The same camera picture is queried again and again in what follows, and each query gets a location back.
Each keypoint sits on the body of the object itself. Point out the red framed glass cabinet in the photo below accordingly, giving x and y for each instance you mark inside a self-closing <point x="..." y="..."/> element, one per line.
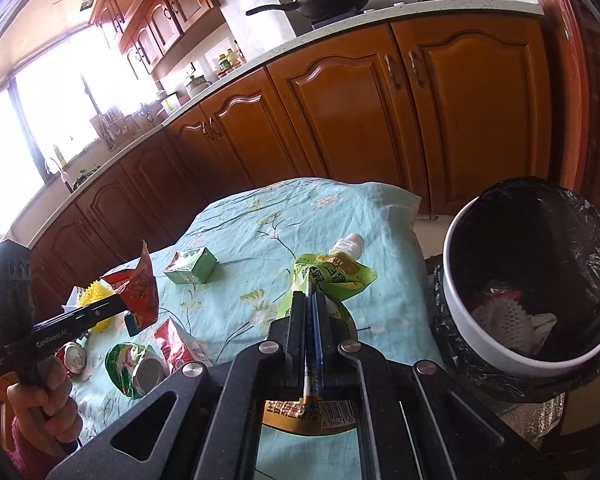
<point x="590" y="60"/>

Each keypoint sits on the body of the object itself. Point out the small green carton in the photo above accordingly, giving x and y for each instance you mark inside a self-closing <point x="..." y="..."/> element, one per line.
<point x="190" y="266"/>

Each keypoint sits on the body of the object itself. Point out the crushed green can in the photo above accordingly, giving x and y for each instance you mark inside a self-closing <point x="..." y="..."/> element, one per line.
<point x="130" y="367"/>

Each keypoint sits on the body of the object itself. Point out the white trash bin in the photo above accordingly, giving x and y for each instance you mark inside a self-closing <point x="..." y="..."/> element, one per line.
<point x="480" y="342"/>

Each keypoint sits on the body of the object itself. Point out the utensil rack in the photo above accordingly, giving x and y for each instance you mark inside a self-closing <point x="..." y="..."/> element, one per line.
<point x="115" y="127"/>

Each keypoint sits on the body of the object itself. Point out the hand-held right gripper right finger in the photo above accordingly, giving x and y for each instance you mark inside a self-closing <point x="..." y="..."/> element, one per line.
<point x="321" y="330"/>

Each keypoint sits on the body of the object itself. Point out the wooden lower cabinets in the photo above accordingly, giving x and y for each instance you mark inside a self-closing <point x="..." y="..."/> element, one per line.
<point x="350" y="115"/>

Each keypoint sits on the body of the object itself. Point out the kitchen countertop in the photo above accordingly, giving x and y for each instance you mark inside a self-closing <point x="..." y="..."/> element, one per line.
<point x="260" y="57"/>

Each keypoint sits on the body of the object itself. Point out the slim white bottle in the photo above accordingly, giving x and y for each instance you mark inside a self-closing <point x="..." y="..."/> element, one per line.
<point x="59" y="154"/>

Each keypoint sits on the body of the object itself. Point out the kitchen faucet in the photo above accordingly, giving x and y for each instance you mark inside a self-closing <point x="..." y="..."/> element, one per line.
<point x="60" y="172"/>

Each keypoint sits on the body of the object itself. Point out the person's left hand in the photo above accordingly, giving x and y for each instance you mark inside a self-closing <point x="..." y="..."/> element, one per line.
<point x="45" y="410"/>

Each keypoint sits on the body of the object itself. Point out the white plastic wrapper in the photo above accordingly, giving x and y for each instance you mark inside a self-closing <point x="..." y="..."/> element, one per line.
<point x="71" y="300"/>

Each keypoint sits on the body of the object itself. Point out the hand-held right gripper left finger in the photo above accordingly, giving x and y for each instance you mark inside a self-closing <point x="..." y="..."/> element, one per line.
<point x="300" y="330"/>

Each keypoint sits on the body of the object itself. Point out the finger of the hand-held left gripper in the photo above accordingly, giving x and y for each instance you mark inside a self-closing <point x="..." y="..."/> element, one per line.
<point x="105" y="312"/>
<point x="131" y="324"/>

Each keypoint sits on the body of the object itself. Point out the green spout pouch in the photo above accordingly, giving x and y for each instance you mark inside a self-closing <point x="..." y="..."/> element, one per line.
<point x="330" y="276"/>

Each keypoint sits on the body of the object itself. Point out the red and white carton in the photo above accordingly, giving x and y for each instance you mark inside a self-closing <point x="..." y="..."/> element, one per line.
<point x="177" y="346"/>

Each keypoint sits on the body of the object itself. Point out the white foam fruit net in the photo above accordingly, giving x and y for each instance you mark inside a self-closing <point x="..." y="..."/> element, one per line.
<point x="500" y="319"/>

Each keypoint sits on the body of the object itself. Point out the yellow foam fruit net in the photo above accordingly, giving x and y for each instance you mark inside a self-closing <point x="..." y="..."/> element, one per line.
<point x="92" y="296"/>

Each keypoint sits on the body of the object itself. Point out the person's left forearm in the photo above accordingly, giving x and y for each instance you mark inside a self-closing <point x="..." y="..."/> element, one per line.
<point x="25" y="460"/>

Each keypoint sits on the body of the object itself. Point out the kitchen window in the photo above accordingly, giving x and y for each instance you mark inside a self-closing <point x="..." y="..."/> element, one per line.
<point x="55" y="110"/>

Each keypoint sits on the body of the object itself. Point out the wooden upper cabinets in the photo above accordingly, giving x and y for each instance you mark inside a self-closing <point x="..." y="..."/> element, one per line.
<point x="155" y="15"/>

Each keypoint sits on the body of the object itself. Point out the white lidded pot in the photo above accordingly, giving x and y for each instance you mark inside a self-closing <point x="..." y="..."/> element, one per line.
<point x="198" y="87"/>

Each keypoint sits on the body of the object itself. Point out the crushed red can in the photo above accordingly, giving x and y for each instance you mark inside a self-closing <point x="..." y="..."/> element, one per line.
<point x="72" y="358"/>

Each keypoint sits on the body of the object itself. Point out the pale green cup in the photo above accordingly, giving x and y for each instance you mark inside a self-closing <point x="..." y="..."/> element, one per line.
<point x="171" y="103"/>

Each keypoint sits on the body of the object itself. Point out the small green plant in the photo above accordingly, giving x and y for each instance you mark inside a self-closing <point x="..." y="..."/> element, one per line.
<point x="86" y="177"/>

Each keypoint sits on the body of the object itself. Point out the waste bin with black bag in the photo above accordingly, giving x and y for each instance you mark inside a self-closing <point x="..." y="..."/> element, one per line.
<point x="530" y="225"/>

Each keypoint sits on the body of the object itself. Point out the wooden cabinets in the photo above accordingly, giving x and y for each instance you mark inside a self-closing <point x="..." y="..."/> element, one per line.
<point x="350" y="115"/>
<point x="155" y="15"/>

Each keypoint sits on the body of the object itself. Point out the red white wrapper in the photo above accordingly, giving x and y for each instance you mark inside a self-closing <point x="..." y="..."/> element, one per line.
<point x="502" y="294"/>

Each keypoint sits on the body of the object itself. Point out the wall socket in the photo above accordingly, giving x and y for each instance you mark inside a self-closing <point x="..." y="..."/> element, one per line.
<point x="193" y="69"/>

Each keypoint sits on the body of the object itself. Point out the red snack packet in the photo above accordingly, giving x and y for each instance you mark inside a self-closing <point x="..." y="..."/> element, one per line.
<point x="142" y="290"/>

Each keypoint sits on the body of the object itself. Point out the gas stove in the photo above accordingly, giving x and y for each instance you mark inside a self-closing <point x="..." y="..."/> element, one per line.
<point x="340" y="19"/>

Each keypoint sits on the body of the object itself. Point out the teal floral tablecloth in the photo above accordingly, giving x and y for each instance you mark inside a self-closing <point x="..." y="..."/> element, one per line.
<point x="260" y="260"/>

